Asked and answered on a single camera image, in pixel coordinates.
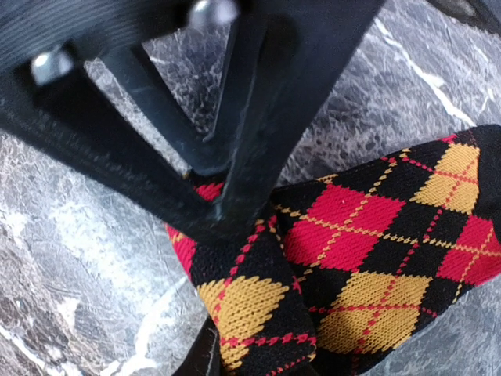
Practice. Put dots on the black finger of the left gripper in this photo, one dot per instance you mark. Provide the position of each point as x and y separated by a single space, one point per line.
52 104
307 46

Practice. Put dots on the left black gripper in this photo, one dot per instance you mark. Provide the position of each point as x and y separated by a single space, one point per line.
29 28

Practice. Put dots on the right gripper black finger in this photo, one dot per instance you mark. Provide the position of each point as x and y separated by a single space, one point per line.
203 358

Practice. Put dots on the argyle black red orange sock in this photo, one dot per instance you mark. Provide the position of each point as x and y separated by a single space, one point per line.
340 271

